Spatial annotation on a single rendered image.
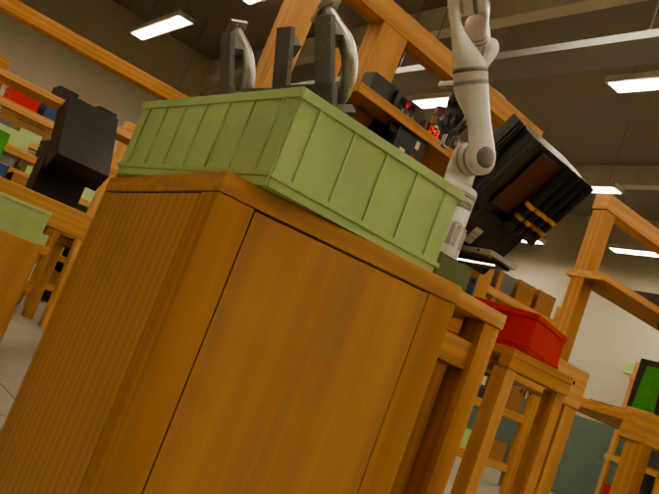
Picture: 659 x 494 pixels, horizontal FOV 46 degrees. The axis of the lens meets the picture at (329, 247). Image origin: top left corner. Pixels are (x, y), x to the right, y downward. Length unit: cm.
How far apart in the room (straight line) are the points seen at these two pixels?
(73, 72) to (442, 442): 1112
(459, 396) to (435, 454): 15
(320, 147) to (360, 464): 56
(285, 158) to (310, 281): 21
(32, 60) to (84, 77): 78
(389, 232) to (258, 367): 33
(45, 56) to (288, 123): 1140
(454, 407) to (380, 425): 61
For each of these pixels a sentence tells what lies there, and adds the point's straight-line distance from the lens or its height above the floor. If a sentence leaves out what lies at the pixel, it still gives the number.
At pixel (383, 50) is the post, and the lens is 308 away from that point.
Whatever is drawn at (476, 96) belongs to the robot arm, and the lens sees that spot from 211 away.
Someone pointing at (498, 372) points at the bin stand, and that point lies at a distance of 232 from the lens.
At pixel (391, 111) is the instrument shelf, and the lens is 294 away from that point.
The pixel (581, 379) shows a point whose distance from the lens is 323.
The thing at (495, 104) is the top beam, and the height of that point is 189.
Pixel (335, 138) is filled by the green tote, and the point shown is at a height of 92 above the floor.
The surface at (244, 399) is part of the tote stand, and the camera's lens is 129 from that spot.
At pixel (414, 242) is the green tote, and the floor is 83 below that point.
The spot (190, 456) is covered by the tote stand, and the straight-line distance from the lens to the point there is 128.
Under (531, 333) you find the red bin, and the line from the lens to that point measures 235.
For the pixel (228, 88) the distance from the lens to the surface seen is 170.
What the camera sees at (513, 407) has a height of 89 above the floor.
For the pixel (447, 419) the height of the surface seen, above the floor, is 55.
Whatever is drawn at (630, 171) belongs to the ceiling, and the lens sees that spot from 1156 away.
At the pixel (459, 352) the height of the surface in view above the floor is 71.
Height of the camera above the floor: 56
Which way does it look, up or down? 8 degrees up
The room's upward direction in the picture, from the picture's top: 21 degrees clockwise
